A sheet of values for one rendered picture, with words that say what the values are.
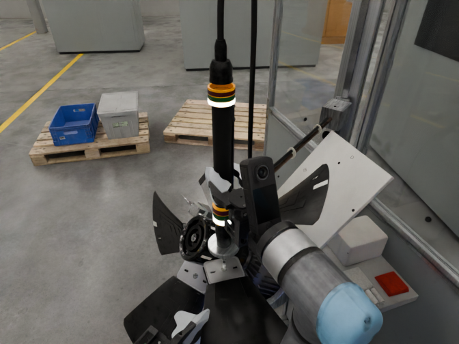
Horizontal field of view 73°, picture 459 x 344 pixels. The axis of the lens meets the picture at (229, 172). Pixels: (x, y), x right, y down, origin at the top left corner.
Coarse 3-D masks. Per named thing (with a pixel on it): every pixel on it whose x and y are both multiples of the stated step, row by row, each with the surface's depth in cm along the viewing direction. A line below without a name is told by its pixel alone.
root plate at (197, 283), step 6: (186, 264) 82; (192, 264) 82; (180, 270) 82; (192, 270) 82; (198, 270) 82; (180, 276) 82; (186, 276) 82; (192, 276) 82; (198, 276) 82; (204, 276) 81; (186, 282) 82; (192, 282) 82; (198, 282) 82; (198, 288) 82; (204, 288) 81
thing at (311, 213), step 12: (324, 168) 70; (324, 180) 64; (288, 192) 73; (300, 192) 66; (312, 192) 63; (324, 192) 60; (288, 204) 64; (300, 204) 61; (312, 204) 59; (288, 216) 60; (300, 216) 58; (312, 216) 56
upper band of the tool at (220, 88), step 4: (208, 84) 49; (212, 84) 50; (228, 84) 50; (232, 84) 49; (208, 88) 47; (212, 88) 50; (220, 88) 50; (224, 88) 50; (228, 88) 50; (232, 88) 47; (216, 92) 46; (220, 92) 46; (224, 92) 46; (212, 96) 47; (228, 96) 47; (232, 100) 48; (232, 104) 48
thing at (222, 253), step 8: (232, 232) 68; (208, 240) 69; (216, 240) 69; (232, 240) 69; (208, 248) 68; (216, 248) 67; (224, 248) 67; (232, 248) 67; (216, 256) 66; (224, 256) 66; (232, 256) 66
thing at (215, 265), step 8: (208, 264) 74; (216, 264) 75; (232, 264) 75; (240, 264) 76; (208, 272) 73; (216, 272) 73; (224, 272) 73; (232, 272) 74; (240, 272) 74; (208, 280) 71; (216, 280) 71; (224, 280) 72
